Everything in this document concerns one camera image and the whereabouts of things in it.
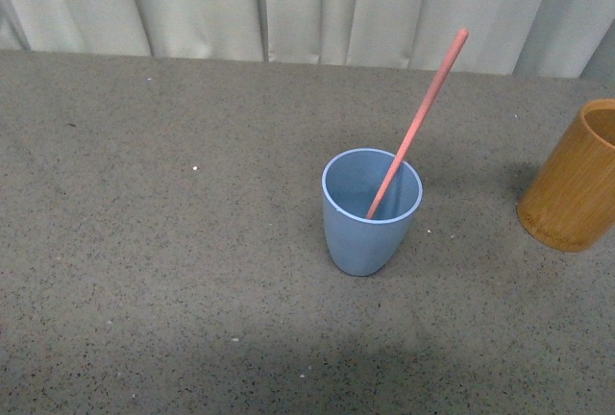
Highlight pink chopstick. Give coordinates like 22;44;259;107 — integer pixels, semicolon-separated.
366;28;470;219

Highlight blue plastic cup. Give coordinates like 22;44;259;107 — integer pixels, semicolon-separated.
321;148;423;277

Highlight bamboo chopstick holder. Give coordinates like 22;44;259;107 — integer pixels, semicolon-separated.
517;99;614;252

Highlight white pleated curtain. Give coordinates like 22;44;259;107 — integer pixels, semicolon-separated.
1;0;614;81

